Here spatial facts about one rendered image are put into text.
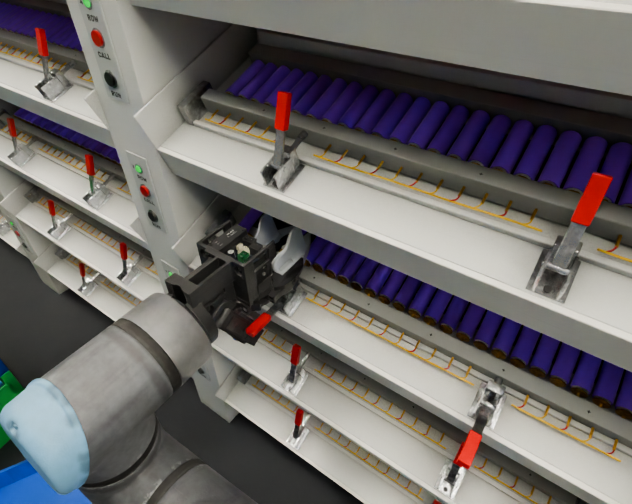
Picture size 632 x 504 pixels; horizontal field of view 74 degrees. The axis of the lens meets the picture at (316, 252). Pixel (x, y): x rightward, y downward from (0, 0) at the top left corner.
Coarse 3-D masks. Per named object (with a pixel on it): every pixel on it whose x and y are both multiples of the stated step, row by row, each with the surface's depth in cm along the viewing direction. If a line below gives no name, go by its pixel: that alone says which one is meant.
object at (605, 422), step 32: (320, 288) 55; (352, 288) 53; (384, 320) 51; (416, 320) 49; (448, 352) 47; (480, 352) 46; (512, 384) 44; (544, 384) 43; (544, 416) 43; (576, 416) 41; (608, 416) 40
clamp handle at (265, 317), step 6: (282, 300) 55; (276, 306) 54; (282, 306) 54; (264, 312) 53; (270, 312) 53; (276, 312) 53; (258, 318) 52; (264, 318) 52; (270, 318) 52; (252, 324) 51; (258, 324) 51; (264, 324) 52; (246, 330) 51; (252, 330) 51; (258, 330) 51; (252, 336) 51
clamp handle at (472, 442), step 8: (488, 408) 43; (480, 416) 42; (488, 416) 42; (480, 424) 42; (472, 432) 41; (480, 432) 41; (472, 440) 40; (480, 440) 40; (464, 448) 40; (472, 448) 40; (464, 456) 39; (472, 456) 39; (464, 464) 39
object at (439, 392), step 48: (192, 240) 62; (336, 336) 53; (384, 336) 52; (384, 384) 52; (432, 384) 47; (480, 384) 46; (528, 432) 43; (576, 432) 42; (576, 480) 40; (624, 480) 39
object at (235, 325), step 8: (224, 312) 46; (232, 312) 47; (216, 320) 46; (224, 320) 46; (232, 320) 48; (240, 320) 49; (248, 320) 52; (224, 328) 47; (232, 328) 48; (240, 328) 50; (232, 336) 54; (240, 336) 51; (248, 336) 52; (256, 336) 54
